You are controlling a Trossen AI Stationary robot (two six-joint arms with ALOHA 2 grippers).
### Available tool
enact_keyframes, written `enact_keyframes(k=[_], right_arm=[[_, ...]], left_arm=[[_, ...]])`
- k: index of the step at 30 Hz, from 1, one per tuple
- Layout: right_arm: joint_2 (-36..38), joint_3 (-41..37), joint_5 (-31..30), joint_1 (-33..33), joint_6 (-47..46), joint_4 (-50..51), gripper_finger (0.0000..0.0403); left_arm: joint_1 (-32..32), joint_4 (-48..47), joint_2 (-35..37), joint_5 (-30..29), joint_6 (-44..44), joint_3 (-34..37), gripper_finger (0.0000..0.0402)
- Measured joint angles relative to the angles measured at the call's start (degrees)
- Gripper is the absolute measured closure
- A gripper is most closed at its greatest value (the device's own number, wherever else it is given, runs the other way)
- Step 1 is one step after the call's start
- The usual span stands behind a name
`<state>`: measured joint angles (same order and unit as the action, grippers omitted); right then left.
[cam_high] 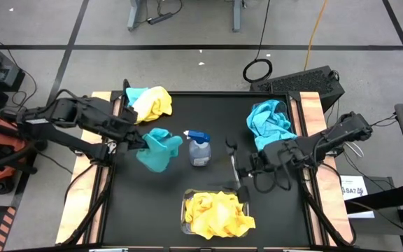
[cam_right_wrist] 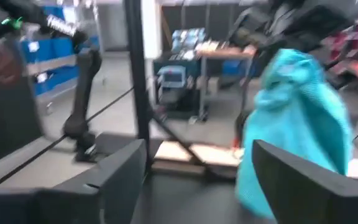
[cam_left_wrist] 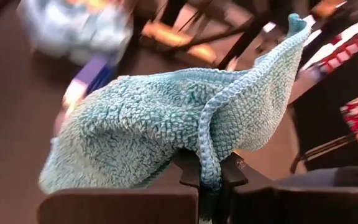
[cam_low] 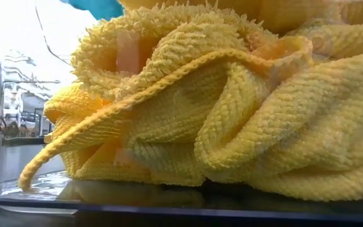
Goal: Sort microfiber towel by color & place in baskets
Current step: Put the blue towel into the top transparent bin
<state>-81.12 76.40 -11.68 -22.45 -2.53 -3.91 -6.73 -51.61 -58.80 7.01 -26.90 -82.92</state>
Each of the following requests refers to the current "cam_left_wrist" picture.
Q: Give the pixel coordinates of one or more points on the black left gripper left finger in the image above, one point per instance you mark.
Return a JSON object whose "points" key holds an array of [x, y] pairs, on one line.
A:
{"points": [[120, 207]]}

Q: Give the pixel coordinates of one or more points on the blue microfiber towel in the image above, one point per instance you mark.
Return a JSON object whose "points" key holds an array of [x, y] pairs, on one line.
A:
{"points": [[135, 124]]}

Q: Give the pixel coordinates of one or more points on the spray bottle with blue head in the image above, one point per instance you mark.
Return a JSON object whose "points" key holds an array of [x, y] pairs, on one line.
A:
{"points": [[95, 71]]}

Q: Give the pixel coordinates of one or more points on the red storage bin shelf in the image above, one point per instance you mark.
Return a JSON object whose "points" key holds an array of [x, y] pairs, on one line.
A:
{"points": [[350, 46]]}

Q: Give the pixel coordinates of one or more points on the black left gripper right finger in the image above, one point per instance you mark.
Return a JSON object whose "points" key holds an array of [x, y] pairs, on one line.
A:
{"points": [[291, 202]]}

